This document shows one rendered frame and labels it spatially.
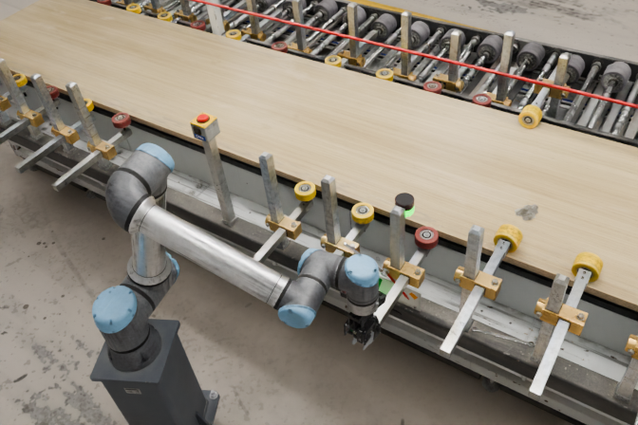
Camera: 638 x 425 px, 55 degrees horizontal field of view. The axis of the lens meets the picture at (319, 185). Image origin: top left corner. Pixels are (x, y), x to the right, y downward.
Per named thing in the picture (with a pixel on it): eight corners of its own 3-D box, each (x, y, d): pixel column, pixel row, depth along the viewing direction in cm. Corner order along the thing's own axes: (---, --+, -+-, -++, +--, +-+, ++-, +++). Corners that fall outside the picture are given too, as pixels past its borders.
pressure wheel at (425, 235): (431, 267, 212) (432, 245, 204) (410, 259, 215) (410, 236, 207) (440, 251, 216) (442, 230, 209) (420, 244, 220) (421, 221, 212)
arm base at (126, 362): (152, 373, 213) (144, 358, 206) (101, 370, 216) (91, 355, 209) (168, 326, 227) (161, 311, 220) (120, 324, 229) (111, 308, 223)
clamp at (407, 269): (418, 289, 203) (418, 279, 199) (382, 273, 209) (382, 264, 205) (425, 277, 206) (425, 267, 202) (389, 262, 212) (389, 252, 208)
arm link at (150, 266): (119, 299, 222) (103, 161, 166) (146, 263, 233) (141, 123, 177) (156, 317, 220) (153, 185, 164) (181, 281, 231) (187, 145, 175)
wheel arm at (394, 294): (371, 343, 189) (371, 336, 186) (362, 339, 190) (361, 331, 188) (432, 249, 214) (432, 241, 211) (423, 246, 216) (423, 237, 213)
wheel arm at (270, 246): (246, 285, 213) (244, 277, 210) (238, 281, 215) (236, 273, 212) (313, 206, 238) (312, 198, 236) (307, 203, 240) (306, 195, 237)
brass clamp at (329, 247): (352, 264, 214) (351, 254, 211) (319, 249, 220) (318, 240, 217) (361, 251, 218) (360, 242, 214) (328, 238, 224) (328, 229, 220)
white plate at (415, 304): (420, 312, 210) (421, 294, 203) (354, 283, 222) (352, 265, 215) (421, 310, 210) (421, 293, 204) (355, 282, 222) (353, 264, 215)
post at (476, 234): (466, 331, 204) (480, 234, 171) (457, 327, 205) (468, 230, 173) (471, 323, 206) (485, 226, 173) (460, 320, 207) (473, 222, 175)
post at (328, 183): (339, 277, 227) (328, 182, 194) (330, 273, 229) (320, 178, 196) (344, 270, 229) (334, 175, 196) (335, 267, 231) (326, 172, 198)
